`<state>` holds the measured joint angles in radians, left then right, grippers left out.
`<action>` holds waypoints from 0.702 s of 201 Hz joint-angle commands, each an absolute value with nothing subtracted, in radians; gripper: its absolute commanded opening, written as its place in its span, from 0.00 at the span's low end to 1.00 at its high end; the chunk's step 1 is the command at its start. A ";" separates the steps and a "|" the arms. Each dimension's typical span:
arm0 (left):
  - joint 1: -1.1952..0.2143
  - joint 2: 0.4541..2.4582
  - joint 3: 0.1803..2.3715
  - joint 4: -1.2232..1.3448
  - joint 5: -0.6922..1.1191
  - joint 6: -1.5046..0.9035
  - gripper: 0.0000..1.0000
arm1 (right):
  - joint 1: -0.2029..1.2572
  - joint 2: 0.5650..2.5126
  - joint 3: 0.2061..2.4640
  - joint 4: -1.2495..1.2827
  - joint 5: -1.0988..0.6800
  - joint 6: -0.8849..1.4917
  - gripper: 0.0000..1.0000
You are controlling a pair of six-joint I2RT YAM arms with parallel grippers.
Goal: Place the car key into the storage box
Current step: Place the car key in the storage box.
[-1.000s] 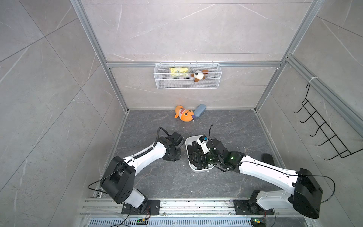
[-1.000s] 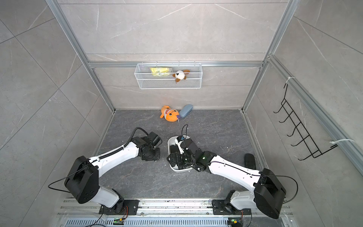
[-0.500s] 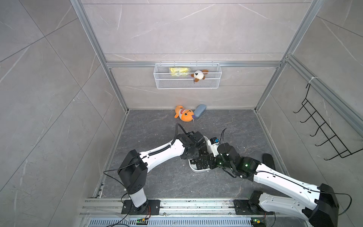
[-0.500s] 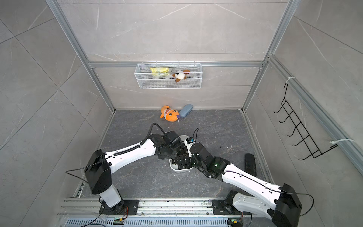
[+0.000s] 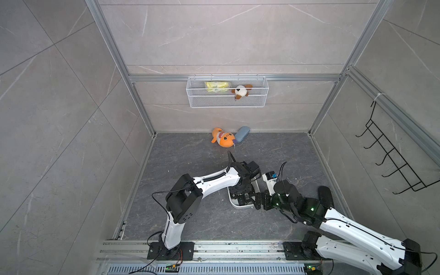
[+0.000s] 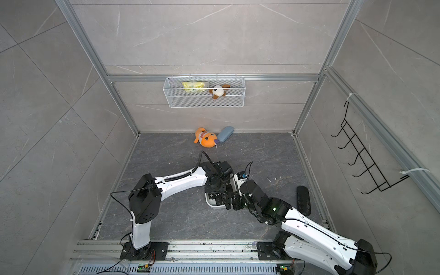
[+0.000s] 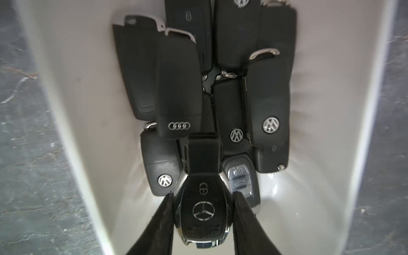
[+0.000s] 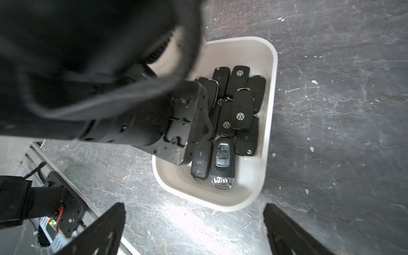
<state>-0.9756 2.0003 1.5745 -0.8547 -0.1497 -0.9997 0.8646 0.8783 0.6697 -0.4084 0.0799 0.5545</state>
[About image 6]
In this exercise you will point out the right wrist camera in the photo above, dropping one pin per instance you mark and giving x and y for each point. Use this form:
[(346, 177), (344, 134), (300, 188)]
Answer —
[(239, 179)]

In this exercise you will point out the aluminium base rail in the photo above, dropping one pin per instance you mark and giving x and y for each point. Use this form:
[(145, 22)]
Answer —
[(245, 257)]

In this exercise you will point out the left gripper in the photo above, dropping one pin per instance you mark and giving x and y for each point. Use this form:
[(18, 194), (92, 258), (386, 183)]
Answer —
[(224, 189)]

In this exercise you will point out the white wire wall basket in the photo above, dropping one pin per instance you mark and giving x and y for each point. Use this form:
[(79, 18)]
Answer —
[(177, 97)]

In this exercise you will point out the black oval object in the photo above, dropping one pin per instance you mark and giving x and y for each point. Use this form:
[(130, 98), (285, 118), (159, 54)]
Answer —
[(303, 201)]

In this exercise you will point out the brown white plush dog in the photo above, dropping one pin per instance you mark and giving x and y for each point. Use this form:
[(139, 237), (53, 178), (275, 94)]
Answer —
[(219, 91)]

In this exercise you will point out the yellow item in basket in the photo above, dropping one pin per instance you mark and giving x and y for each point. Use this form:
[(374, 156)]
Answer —
[(195, 86)]

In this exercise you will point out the blue grey pouch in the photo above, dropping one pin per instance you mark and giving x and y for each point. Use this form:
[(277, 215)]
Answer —
[(225, 134)]

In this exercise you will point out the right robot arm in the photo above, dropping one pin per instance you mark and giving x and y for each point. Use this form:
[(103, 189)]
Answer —
[(299, 237)]

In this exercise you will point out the orange plush toy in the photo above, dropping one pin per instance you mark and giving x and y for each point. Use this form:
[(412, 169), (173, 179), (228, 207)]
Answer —
[(205, 138)]

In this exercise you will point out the black wall hook rack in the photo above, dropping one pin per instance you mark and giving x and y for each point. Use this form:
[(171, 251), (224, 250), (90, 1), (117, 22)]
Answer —
[(364, 157)]

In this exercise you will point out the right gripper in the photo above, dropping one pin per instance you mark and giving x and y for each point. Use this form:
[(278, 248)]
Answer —
[(236, 196)]

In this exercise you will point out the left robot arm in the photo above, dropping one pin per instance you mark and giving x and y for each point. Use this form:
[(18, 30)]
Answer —
[(145, 202)]

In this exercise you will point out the white storage box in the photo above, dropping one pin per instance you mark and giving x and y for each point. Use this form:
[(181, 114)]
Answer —
[(222, 176)]

